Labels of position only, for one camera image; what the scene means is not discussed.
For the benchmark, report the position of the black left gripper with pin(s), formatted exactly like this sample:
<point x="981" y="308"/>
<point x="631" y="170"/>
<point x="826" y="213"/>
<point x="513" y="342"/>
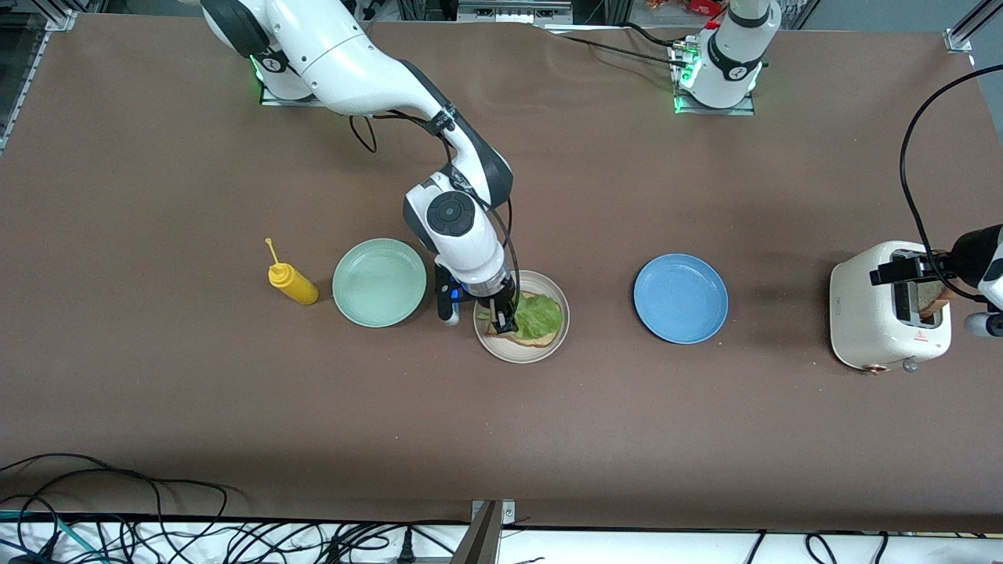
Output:
<point x="968" y="254"/>

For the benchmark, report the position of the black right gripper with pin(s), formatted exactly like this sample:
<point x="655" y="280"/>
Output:
<point x="500" y="300"/>

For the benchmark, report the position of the green lettuce leaf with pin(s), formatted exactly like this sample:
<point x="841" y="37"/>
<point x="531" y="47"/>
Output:
<point x="541" y="317"/>

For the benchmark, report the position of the brown bread slice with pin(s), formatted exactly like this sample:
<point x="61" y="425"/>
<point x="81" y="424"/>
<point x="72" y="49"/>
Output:
<point x="932" y="298"/>
<point x="537" y="342"/>

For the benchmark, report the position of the yellow squeeze bottle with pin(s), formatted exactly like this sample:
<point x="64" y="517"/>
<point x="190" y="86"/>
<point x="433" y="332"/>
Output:
<point x="294" y="286"/>

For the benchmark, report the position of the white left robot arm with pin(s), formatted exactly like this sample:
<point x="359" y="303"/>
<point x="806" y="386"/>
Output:
<point x="729" y="63"/>

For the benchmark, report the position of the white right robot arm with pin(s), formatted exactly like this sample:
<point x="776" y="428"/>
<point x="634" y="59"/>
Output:
<point x="337" y="63"/>

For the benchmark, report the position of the beige plate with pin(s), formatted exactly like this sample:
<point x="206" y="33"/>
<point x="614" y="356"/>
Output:
<point x="521" y="355"/>

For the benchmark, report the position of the mint green plate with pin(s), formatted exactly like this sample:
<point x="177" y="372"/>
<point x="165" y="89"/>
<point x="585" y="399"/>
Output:
<point x="379" y="282"/>

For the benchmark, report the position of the blue plate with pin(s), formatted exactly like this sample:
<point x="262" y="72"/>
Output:
<point x="680" y="298"/>

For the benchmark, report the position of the white toaster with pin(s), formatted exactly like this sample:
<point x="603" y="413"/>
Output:
<point x="862" y="313"/>

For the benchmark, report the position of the brown table mat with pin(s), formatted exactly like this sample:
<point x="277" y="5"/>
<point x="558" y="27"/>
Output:
<point x="501" y="439"/>

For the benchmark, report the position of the black power plug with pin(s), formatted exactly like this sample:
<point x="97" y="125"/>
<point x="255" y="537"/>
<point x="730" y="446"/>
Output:
<point x="406" y="548"/>

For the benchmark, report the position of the grey device box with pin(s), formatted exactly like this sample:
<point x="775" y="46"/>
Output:
<point x="513" y="9"/>

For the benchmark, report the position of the red orange object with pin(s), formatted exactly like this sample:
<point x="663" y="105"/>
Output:
<point x="697" y="6"/>

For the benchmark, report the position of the aluminium post with bracket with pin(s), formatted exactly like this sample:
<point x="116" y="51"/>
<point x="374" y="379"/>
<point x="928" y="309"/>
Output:
<point x="482" y="540"/>

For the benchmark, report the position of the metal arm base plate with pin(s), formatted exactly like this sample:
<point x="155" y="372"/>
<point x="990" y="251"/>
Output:
<point x="338" y="100"/>
<point x="717" y="112"/>

